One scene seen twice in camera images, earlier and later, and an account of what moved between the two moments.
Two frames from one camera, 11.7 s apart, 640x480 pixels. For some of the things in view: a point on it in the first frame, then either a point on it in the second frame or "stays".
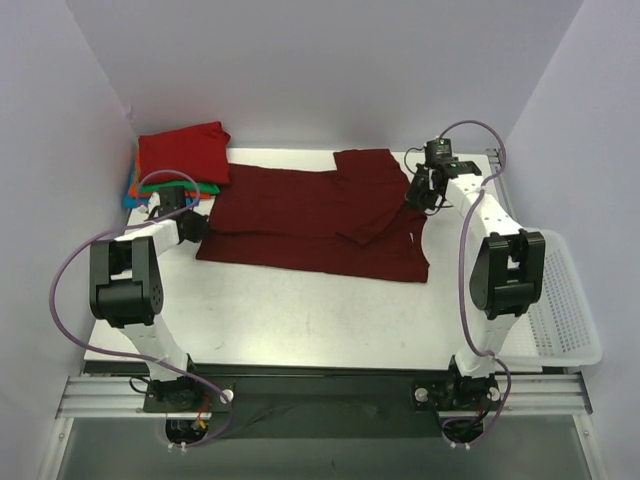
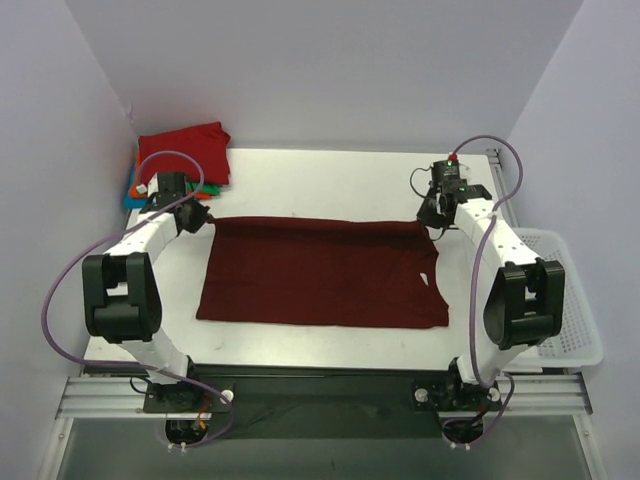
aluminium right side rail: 500,190 stays
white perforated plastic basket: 558,330 stays
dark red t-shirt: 353,222 -> 338,271
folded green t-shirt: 193,187 stays
